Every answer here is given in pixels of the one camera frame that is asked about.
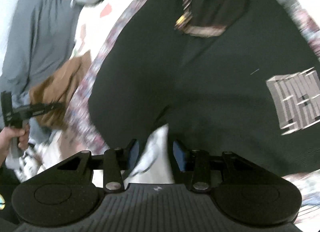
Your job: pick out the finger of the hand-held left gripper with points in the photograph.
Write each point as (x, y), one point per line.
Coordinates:
(40, 110)

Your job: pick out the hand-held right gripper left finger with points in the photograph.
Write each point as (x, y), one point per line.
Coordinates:
(133, 154)

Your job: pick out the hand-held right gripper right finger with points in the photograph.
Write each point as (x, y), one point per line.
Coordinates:
(178, 154)

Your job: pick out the black shorts with bear print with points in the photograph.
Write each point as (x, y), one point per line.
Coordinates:
(200, 84)

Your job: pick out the person's left hand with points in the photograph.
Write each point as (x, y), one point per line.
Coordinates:
(6, 147)

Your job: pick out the brown garment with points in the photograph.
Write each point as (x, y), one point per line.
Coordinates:
(62, 81)

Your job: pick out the black white patterned cloth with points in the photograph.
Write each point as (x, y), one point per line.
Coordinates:
(25, 164)

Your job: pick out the cream bear print bed sheet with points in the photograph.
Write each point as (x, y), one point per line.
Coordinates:
(95, 21)

